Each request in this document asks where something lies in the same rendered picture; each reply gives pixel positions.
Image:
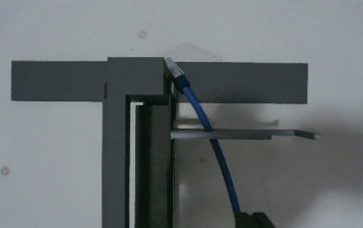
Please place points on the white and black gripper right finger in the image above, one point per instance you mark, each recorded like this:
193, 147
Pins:
262, 220

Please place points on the blue network cable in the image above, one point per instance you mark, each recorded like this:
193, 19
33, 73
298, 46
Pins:
217, 150

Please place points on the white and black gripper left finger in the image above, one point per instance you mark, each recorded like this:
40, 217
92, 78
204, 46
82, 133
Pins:
244, 220

